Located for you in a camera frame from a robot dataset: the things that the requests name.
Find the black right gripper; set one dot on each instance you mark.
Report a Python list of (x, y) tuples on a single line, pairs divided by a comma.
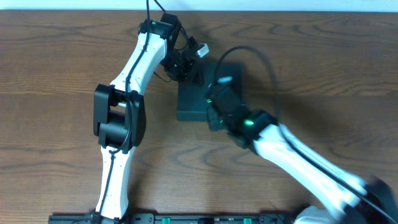
[(211, 120)]

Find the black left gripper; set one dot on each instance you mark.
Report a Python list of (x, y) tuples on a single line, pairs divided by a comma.
[(189, 74)]

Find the dark green gift box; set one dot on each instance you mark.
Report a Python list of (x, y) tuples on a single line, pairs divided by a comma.
[(191, 102)]

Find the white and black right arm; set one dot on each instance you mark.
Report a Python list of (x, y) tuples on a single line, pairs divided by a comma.
[(346, 197)]

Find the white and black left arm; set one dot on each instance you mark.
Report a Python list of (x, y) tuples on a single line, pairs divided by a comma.
[(119, 118)]

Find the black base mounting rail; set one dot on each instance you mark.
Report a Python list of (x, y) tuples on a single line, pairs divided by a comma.
[(149, 218)]

